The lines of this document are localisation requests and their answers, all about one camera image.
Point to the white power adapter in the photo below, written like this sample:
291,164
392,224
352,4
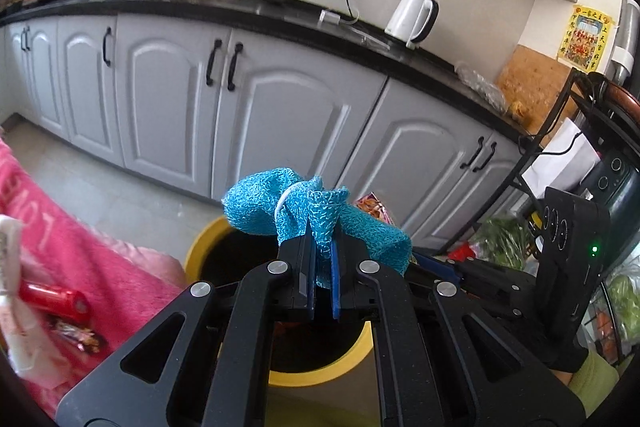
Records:
330,17

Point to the blue mesh cloth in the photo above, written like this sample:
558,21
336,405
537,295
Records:
255,207

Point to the red plastic bag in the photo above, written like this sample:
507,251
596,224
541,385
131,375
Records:
462,252

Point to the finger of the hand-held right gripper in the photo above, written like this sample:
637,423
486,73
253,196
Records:
435,264

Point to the row of white cabinet doors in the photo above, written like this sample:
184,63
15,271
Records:
170,107

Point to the clear plastic bag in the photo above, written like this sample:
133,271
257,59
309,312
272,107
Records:
477,84

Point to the black toaster oven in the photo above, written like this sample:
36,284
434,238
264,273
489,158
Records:
615,177

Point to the white electric kettle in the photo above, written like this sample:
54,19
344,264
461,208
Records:
407,17

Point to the white pipe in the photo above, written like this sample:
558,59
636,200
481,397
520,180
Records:
625,42

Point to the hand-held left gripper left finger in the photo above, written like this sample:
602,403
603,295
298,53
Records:
306,277

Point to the yellow wall poster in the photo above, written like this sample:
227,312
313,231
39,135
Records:
586,38

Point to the black countertop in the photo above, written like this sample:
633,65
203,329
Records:
280,14

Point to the wooden board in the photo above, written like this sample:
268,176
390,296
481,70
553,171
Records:
535,82

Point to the red shiny wrapper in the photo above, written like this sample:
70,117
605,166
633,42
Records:
50,297

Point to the colourful snack packet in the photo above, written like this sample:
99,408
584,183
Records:
374,209

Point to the pink printed blanket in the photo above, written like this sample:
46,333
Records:
75,247

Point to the dark candy wrapper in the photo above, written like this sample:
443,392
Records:
80,337

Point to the green leafy vegetables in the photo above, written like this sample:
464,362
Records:
625,297
505,242

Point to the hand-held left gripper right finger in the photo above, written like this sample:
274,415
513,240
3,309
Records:
335,279

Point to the white plastic wrapper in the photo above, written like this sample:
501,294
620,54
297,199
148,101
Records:
20,332

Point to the black metal rack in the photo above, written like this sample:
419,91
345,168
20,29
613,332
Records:
570,99

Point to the yellow trash bin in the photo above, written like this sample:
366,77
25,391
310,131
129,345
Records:
197,252

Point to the white paper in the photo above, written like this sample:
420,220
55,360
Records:
565,167

